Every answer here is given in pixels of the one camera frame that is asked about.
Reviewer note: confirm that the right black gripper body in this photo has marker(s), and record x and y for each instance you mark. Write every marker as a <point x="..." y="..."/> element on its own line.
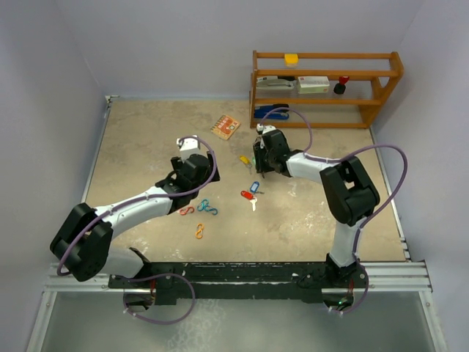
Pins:
<point x="263" y="159"/>

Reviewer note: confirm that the teal carabiner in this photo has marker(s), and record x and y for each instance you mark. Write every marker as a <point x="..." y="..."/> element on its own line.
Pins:
<point x="202" y="205"/>
<point x="210" y="209"/>

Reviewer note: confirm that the red carabiner clip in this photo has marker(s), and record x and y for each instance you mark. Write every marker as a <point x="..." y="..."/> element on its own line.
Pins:
<point x="186" y="211"/>

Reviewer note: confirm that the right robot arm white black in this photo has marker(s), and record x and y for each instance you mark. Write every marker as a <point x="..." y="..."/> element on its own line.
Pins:
<point x="350" y="193"/>

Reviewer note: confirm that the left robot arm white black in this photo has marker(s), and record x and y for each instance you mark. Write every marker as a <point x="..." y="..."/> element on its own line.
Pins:
<point x="83" y="242"/>

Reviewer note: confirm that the yellow tag key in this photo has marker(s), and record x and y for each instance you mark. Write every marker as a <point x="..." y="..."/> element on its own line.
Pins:
<point x="246" y="162"/>

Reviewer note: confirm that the blue tag key right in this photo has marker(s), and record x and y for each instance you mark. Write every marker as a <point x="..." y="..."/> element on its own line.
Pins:
<point x="254" y="189"/>

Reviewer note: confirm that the red tag key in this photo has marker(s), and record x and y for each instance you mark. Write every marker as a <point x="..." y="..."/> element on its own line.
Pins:
<point x="250" y="197"/>

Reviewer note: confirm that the blue black stapler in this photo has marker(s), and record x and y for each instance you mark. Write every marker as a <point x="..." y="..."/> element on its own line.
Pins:
<point x="277" y="111"/>

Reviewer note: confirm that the orange small notebook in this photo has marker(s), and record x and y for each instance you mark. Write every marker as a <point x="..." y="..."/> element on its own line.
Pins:
<point x="225" y="127"/>

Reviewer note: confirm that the orange carabiner lower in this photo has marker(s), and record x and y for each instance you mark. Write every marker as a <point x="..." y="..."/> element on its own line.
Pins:
<point x="199" y="231"/>

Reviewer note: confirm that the grey stapler on shelf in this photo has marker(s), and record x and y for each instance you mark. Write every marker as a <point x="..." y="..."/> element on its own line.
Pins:
<point x="275" y="82"/>

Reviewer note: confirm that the white red box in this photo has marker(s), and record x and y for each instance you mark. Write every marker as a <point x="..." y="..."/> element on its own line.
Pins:
<point x="312" y="84"/>

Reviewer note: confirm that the red black stamp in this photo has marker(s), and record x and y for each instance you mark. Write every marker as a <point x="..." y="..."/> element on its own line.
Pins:
<point x="340" y="86"/>

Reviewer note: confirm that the yellow lid container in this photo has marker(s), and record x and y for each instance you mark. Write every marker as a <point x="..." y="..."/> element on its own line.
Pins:
<point x="291" y="60"/>

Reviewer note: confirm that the wooden shelf rack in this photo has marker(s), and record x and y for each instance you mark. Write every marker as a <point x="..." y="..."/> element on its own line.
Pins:
<point x="373" y="77"/>

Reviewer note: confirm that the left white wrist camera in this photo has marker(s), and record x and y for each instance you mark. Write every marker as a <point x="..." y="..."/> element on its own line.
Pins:
<point x="188" y="147"/>

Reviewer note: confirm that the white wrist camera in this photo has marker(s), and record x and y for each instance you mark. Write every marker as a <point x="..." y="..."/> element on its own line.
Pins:
<point x="263" y="129"/>
<point x="188" y="147"/>

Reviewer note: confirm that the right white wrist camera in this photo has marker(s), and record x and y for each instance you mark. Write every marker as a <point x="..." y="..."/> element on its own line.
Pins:
<point x="263" y="129"/>

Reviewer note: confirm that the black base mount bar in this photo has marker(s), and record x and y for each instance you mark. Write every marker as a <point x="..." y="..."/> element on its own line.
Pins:
<point x="300" y="281"/>

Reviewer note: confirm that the aluminium rail frame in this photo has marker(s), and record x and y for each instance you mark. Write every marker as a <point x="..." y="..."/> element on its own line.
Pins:
<point x="382" y="277"/>

